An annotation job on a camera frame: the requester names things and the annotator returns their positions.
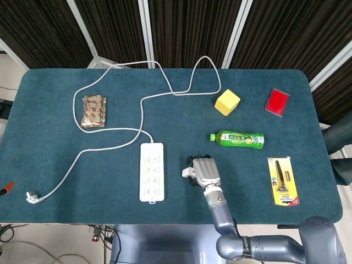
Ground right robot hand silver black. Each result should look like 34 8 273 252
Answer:
186 155 222 190

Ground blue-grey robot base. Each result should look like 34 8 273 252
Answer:
109 224 224 264

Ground white power strip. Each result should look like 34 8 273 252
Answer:
139 142 166 206

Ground green drink bottle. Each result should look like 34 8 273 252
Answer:
210 130 265 150

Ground yellow cube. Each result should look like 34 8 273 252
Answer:
214 89 241 117

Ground razor in yellow blister pack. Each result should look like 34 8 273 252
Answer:
267 156 300 206

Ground teal table cloth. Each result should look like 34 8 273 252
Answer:
0 68 344 225

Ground red flat box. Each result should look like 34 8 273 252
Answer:
264 87 291 118

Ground gold snack packet red print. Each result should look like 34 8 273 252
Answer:
80 95 108 129

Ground dark teal chair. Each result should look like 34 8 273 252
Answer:
322 111 352 185

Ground black partition panel white frame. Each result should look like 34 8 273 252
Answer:
0 0 97 69
139 0 254 69
222 0 352 91
67 0 155 69
310 54 352 126

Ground white power strip cable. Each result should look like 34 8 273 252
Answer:
25 56 222 205

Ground grey floor cable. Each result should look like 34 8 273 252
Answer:
0 240 91 264

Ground orange black tool handle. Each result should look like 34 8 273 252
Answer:
0 181 15 196

